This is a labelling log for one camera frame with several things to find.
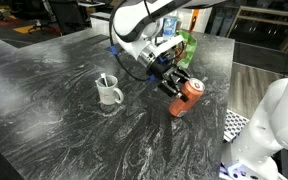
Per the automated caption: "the white ceramic mug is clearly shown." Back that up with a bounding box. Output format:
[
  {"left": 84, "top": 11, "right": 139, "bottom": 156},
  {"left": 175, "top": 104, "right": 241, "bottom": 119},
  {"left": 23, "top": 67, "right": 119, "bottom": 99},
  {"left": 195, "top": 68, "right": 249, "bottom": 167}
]
[{"left": 94, "top": 74, "right": 125, "bottom": 106}]

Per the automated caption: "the green coconut snack bag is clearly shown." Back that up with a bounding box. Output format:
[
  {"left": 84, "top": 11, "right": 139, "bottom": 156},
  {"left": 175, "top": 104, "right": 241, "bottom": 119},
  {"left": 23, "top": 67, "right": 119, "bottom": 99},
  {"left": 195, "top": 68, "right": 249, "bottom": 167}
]
[{"left": 175, "top": 29, "right": 198, "bottom": 70}]

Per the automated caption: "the perforated metal plate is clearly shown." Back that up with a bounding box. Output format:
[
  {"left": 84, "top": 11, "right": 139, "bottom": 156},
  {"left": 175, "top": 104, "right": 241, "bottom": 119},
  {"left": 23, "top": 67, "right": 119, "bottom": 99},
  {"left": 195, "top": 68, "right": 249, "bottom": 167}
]
[{"left": 222, "top": 108, "right": 252, "bottom": 143}]

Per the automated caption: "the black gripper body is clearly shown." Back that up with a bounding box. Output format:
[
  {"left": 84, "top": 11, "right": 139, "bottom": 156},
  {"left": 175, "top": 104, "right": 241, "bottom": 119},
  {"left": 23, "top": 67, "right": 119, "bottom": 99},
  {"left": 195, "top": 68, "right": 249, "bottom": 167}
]
[{"left": 147, "top": 56, "right": 182, "bottom": 83}]

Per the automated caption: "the orange soda can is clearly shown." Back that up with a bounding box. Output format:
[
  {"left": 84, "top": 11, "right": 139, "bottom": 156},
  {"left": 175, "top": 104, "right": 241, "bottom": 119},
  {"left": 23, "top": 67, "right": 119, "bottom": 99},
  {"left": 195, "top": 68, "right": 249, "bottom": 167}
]
[{"left": 168, "top": 77, "right": 206, "bottom": 118}]

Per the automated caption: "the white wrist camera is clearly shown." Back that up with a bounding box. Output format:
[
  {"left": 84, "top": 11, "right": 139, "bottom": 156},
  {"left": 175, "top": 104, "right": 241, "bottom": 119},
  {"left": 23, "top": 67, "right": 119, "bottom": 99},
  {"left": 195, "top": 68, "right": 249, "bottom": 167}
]
[{"left": 155, "top": 34, "right": 186, "bottom": 56}]

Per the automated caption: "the white stick in mug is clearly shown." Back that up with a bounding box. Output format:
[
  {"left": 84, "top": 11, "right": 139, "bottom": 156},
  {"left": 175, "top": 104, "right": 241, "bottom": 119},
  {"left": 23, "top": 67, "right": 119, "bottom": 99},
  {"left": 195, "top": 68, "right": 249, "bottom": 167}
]
[{"left": 100, "top": 72, "right": 109, "bottom": 88}]

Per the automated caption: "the wooden shelf frame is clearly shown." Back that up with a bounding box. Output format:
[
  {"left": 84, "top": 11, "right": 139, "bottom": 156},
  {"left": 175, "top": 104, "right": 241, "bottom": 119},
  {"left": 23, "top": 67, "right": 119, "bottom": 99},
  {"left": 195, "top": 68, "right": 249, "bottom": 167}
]
[{"left": 225, "top": 4, "right": 288, "bottom": 53}]

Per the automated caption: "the orange white post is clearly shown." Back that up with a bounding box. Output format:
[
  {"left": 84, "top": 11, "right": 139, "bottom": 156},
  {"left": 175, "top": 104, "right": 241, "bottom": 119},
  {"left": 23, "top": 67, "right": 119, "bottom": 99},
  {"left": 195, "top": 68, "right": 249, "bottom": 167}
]
[{"left": 190, "top": 8, "right": 201, "bottom": 33}]

